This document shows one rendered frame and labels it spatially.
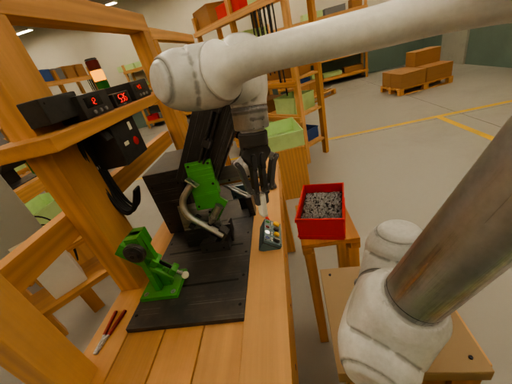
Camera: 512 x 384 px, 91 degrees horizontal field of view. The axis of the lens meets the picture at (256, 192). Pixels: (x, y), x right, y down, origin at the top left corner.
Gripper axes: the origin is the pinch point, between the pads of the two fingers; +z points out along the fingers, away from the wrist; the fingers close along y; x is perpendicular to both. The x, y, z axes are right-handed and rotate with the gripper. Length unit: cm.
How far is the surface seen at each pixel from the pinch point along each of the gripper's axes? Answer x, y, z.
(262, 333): -6.9, -8.3, 36.6
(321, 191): 45, 54, 23
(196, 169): 44.4, -8.9, -4.1
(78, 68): 695, -123, -157
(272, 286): 5.4, 1.9, 33.5
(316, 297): 29, 36, 74
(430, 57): 353, 604, -71
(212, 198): 41.2, -5.4, 9.0
